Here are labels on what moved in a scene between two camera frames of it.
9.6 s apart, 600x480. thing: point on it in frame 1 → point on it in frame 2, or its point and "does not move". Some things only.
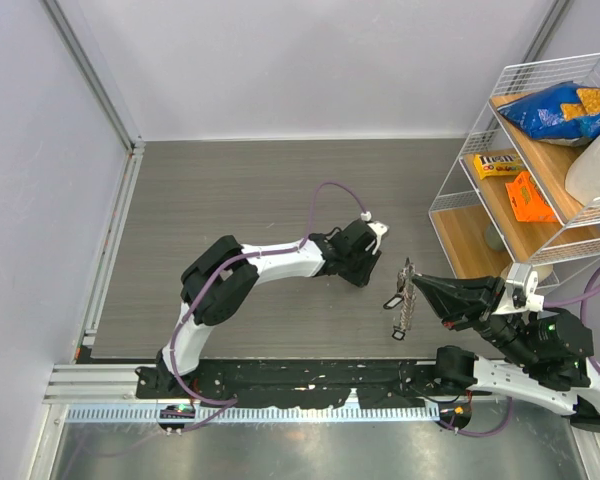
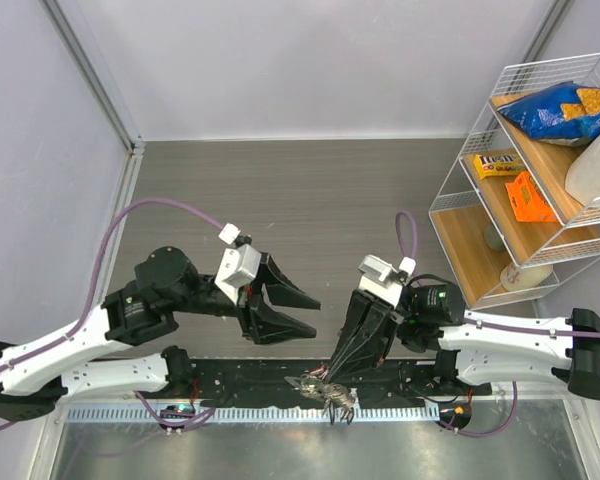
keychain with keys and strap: [405, 299] → [335, 397]
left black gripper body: [359, 267] → [249, 298]
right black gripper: [454, 296] → [366, 336]
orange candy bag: [527, 202] does not move
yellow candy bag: [498, 164] does not move
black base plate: [301, 383] does not move
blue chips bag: [564, 115] does not move
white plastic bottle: [595, 170] does not move
